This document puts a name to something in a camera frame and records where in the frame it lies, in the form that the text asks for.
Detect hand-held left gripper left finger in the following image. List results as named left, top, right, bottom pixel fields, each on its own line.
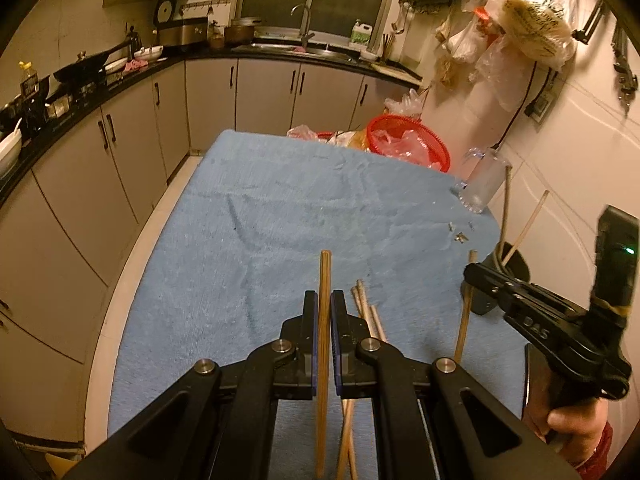
left=62, top=290, right=319, bottom=480

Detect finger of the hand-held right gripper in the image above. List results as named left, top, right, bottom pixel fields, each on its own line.
left=463, top=261, right=592, bottom=327

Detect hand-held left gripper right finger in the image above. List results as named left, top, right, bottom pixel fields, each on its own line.
left=331, top=290, right=583, bottom=480

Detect black chopstick holder cup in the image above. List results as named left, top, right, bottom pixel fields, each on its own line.
left=472, top=241, right=532, bottom=317

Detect person's right hand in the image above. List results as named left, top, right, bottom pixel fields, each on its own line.
left=547, top=396, right=609, bottom=467

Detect small metal parts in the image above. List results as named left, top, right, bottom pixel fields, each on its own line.
left=446, top=219, right=477, bottom=247

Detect clear glass pitcher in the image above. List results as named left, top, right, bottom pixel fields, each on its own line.
left=451, top=146, right=512, bottom=216

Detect red plastic basket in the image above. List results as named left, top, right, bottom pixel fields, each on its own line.
left=366, top=113, right=454, bottom=174

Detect blue towel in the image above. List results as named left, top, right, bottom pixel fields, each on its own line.
left=106, top=128, right=532, bottom=480

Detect clear crumpled plastic bag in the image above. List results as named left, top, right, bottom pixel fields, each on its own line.
left=372, top=129, right=442, bottom=167

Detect yellow bag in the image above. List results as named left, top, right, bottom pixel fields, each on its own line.
left=345, top=130, right=374, bottom=152

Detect clear hanging plastic bag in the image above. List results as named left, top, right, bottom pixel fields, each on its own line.
left=470, top=35, right=527, bottom=112

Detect wooden cutting board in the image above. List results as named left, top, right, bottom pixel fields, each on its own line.
left=371, top=59, right=423, bottom=83

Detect white hanging plastic bag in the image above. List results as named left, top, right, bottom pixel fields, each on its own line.
left=441, top=9, right=485, bottom=64

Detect hanging bag of noodles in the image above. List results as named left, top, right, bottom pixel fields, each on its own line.
left=501, top=0, right=579, bottom=72

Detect green label detergent bottle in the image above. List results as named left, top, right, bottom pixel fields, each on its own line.
left=348, top=18, right=375, bottom=52

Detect grey lower kitchen cabinets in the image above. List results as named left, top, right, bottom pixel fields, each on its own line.
left=0, top=56, right=417, bottom=443

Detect steel kitchen sink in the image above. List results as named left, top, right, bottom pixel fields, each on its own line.
left=249, top=41, right=352, bottom=57

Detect chrome sink faucet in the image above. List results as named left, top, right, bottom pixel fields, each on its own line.
left=291, top=3, right=317, bottom=49

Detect copper cooking pot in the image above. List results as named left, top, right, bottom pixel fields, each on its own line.
left=223, top=16, right=264, bottom=46

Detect gas stove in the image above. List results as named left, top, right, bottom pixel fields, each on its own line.
left=49, top=69, right=127, bottom=107

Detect large white bowl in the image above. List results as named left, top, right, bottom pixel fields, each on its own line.
left=0, top=126, right=24, bottom=177

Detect black wok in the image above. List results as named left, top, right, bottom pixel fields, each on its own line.
left=52, top=39, right=134, bottom=84

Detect round kitchen scale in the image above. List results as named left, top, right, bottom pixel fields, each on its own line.
left=154, top=0, right=177, bottom=27

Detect yellow cap oil bottle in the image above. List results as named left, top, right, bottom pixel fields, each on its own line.
left=18, top=61, right=41, bottom=97

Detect black power cable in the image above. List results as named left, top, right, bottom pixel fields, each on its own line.
left=491, top=60, right=540, bottom=152

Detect wall power socket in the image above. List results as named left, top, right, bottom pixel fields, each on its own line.
left=524, top=66, right=559, bottom=124

